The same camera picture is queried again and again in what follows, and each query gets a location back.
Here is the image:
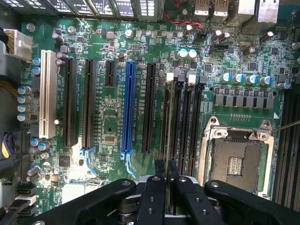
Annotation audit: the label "grey choke row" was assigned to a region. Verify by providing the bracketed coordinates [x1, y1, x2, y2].
[213, 87, 274, 109]

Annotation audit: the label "long black expansion slot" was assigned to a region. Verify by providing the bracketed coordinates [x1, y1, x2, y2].
[142, 63, 157, 154]
[82, 59, 97, 150]
[62, 58, 77, 148]

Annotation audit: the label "green motherboard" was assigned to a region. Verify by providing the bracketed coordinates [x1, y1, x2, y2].
[20, 18, 300, 211]

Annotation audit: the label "red and black wire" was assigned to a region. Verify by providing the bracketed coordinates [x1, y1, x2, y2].
[164, 0, 203, 30]

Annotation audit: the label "purple and yellow wires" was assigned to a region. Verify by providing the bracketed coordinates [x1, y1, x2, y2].
[0, 132, 16, 160]

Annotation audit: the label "black RAM slot white latch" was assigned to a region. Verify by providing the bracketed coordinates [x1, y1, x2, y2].
[181, 71, 197, 178]

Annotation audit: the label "white power connector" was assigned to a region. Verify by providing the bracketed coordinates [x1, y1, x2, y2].
[2, 28, 33, 63]

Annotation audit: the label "short black expansion slot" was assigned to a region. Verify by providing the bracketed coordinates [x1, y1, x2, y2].
[104, 60, 117, 87]

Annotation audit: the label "black SATA connector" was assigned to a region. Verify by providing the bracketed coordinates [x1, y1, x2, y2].
[15, 183, 37, 196]

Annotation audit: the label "yellow braided cable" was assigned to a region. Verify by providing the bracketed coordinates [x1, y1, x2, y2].
[0, 78, 19, 98]

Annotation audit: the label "silver rear port block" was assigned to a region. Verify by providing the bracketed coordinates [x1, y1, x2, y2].
[194, 0, 280, 35]

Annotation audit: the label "black RAM slot bank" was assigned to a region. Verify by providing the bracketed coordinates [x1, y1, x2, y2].
[273, 82, 300, 211]

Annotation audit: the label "white PCI expansion slot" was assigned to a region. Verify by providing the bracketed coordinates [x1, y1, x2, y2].
[38, 49, 58, 139]

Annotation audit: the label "silver CPU socket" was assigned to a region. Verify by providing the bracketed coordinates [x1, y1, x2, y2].
[198, 115, 275, 200]

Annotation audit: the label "thin metal locking lever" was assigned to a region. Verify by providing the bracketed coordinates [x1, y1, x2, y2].
[269, 120, 300, 134]

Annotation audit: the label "blue expansion slot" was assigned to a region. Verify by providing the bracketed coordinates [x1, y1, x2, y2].
[120, 61, 137, 161]

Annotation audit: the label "black RAM module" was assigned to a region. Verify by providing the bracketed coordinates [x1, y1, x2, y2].
[159, 72, 175, 165]

